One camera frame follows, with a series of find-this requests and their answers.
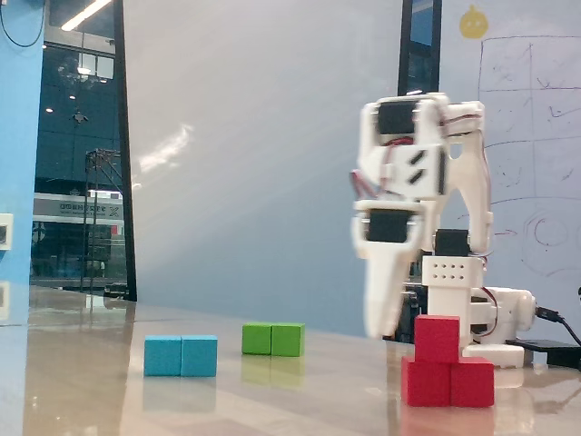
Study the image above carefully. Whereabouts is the white gripper, black motor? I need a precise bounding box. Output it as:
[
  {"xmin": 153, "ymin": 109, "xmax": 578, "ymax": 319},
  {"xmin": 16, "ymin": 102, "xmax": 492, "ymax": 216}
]
[{"xmin": 351, "ymin": 199, "xmax": 428, "ymax": 341}]

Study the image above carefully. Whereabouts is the small red cube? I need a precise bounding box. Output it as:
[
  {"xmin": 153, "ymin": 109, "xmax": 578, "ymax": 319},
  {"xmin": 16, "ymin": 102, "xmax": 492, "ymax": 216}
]
[{"xmin": 413, "ymin": 314, "xmax": 462, "ymax": 364}]

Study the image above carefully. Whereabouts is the long green block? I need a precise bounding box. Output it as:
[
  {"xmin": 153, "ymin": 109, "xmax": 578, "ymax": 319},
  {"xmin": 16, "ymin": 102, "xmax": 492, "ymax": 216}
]
[{"xmin": 241, "ymin": 322, "xmax": 306, "ymax": 358}]

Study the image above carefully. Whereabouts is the long red block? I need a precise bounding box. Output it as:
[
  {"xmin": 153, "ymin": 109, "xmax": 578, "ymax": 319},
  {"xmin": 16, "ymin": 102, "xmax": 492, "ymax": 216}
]
[{"xmin": 400, "ymin": 355, "xmax": 496, "ymax": 409}]

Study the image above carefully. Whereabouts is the long blue block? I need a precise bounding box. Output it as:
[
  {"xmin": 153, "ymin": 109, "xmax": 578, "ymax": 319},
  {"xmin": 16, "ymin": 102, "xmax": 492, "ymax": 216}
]
[{"xmin": 143, "ymin": 334, "xmax": 219, "ymax": 378}]

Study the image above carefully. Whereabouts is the flat black box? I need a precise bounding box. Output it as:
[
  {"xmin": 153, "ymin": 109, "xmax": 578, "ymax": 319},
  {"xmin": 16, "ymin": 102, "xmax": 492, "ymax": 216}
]
[{"xmin": 505, "ymin": 338, "xmax": 581, "ymax": 370}]

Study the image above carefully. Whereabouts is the large plain white panel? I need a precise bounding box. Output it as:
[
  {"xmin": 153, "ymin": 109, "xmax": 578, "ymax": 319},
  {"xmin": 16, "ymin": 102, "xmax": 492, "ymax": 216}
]
[{"xmin": 122, "ymin": 0, "xmax": 405, "ymax": 340}]

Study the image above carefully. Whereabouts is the whiteboard with marker drawings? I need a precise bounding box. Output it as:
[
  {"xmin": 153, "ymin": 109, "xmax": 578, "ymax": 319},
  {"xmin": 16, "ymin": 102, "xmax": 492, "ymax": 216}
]
[{"xmin": 435, "ymin": 0, "xmax": 581, "ymax": 355}]

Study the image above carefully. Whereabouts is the yellow round sticker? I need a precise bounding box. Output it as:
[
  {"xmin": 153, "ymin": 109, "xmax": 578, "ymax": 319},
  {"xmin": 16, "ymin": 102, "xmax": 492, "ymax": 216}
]
[{"xmin": 458, "ymin": 4, "xmax": 490, "ymax": 40}]

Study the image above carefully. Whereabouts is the metal lattice tower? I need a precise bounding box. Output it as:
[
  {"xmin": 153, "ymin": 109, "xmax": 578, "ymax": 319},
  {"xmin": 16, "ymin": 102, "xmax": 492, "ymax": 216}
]
[{"xmin": 80, "ymin": 148, "xmax": 123, "ymax": 292}]

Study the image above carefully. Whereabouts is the white sign band with lettering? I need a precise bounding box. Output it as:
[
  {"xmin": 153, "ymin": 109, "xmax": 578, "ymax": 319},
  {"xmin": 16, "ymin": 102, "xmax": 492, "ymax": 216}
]
[{"xmin": 34, "ymin": 193, "xmax": 124, "ymax": 224}]

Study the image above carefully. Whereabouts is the ceiling light strip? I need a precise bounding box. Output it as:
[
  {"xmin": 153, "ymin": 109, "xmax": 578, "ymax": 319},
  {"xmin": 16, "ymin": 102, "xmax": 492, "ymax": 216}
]
[{"xmin": 61, "ymin": 0, "xmax": 113, "ymax": 32}]

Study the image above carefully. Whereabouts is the black plug cable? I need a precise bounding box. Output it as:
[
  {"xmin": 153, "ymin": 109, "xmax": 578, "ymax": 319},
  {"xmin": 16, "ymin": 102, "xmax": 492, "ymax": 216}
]
[{"xmin": 534, "ymin": 306, "xmax": 581, "ymax": 347}]

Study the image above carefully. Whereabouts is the slim black window post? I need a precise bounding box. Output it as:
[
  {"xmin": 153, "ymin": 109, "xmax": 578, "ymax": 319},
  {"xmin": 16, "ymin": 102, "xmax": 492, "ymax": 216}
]
[{"xmin": 112, "ymin": 0, "xmax": 138, "ymax": 302}]

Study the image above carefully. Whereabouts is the white wall socket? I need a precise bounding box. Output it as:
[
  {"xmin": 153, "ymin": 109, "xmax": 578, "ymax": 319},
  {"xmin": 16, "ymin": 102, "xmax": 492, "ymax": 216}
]
[{"xmin": 0, "ymin": 213, "xmax": 15, "ymax": 251}]

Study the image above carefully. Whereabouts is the thin black hanging cable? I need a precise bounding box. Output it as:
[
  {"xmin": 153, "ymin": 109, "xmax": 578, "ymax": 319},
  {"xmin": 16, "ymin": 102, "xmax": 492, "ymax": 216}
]
[{"xmin": 0, "ymin": 0, "xmax": 47, "ymax": 48}]

